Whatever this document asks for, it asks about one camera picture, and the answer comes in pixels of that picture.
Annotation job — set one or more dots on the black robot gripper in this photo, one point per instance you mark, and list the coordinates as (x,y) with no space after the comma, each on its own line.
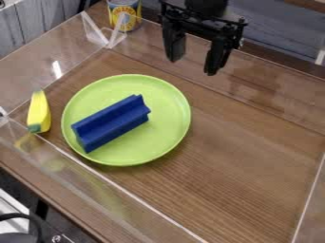
(202,17)

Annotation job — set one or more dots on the yellow toy banana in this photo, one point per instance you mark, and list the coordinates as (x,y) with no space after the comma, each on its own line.
(39,113)

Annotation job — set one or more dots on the lime green plate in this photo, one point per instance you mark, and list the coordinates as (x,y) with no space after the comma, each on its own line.
(155,137)

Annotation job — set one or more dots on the yellow labelled tin can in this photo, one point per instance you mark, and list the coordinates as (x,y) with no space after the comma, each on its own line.
(124,14)

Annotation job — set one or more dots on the blue foam block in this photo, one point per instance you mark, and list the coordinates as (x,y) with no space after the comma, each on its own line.
(111,122)

